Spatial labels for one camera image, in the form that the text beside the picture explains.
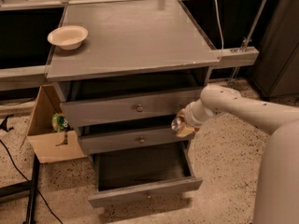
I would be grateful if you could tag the dark grey cabinet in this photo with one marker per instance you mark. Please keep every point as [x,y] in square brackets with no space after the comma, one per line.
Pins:
[276,73]

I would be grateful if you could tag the grey middle drawer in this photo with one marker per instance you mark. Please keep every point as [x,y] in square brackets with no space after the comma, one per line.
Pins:
[129,134]

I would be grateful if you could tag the red coke can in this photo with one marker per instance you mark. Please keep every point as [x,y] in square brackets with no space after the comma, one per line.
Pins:
[177,121]

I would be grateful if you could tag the grey drawer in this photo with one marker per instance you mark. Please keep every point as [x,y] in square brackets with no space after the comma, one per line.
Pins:
[129,134]
[140,173]
[141,106]

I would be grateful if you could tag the diagonal metal rod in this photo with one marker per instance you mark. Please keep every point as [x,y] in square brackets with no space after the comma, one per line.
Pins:
[245,42]

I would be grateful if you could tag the grey bottom drawer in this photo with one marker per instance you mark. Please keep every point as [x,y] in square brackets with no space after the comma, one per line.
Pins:
[140,173]

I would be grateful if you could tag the green chip bag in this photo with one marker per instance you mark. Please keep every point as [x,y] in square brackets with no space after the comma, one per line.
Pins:
[59,123]

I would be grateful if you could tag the white bowl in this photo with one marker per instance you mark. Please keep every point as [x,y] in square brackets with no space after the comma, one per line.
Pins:
[68,37]

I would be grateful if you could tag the black metal floor stand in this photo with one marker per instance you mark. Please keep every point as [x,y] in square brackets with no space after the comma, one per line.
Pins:
[25,188]

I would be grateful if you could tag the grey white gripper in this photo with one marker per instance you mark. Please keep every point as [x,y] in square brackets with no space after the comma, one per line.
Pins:
[189,117]

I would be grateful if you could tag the grey top drawer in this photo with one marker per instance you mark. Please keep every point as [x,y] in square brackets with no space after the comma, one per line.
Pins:
[141,106]

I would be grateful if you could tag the grey drawer cabinet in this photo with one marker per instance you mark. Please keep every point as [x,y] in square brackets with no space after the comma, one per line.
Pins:
[132,48]

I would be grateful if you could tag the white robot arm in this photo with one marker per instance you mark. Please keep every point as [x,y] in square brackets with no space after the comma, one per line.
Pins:
[277,196]

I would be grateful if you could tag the cardboard box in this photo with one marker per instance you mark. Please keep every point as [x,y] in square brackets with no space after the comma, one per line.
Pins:
[48,145]

